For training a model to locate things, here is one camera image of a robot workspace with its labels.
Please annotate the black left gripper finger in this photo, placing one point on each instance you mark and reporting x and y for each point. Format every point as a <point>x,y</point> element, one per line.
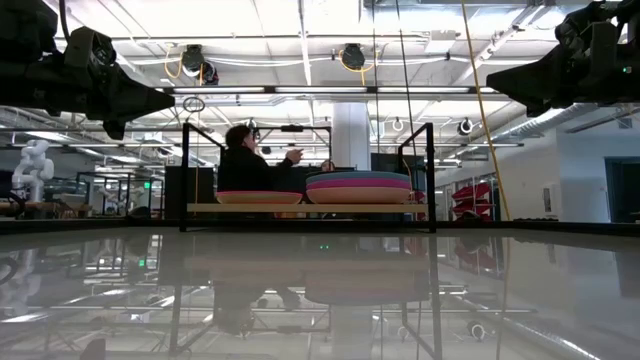
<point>130,102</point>
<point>115,130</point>

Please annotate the orange red plate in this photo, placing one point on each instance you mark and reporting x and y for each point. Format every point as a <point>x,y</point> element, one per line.
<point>260,198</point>

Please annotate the pink plate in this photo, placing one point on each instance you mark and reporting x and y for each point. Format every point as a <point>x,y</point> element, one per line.
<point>358,184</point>

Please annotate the peach plate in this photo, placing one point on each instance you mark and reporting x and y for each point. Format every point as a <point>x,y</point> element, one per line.
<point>358,196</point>

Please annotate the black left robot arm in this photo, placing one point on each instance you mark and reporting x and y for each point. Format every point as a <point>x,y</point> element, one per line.
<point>22,22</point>

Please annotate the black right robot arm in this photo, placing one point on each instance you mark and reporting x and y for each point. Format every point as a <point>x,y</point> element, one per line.
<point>631,22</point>

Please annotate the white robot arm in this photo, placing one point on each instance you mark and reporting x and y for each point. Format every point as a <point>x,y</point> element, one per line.
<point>34,167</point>

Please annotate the black cabinet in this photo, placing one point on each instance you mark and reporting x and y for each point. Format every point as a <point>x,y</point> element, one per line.
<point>172,192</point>

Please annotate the wooden workbench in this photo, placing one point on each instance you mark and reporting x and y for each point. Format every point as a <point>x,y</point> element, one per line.
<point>55,206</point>

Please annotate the red storage bins rack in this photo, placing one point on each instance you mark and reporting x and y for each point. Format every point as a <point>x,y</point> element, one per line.
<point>472,197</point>

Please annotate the dark teal door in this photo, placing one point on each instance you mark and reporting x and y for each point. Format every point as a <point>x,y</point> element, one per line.
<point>622,190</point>

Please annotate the person in dark top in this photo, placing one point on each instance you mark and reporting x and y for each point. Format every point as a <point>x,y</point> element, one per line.
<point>245,170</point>

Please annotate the white building column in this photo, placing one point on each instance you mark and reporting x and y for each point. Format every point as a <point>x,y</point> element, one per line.
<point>351,135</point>

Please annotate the long ceiling light bar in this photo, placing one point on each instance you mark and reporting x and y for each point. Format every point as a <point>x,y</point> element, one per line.
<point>320,90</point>

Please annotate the person's head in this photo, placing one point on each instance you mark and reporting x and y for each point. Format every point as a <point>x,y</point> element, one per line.
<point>328,166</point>

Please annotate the silver ventilation duct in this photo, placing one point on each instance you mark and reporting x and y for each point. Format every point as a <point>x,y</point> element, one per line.
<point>550,122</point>

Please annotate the black workcell frame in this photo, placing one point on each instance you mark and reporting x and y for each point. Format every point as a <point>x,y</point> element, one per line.
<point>120,175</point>

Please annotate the white wall sign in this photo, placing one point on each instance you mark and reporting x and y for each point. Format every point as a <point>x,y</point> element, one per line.
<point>547,199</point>

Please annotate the black rig frame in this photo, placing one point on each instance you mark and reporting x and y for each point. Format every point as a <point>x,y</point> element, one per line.
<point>292,128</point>

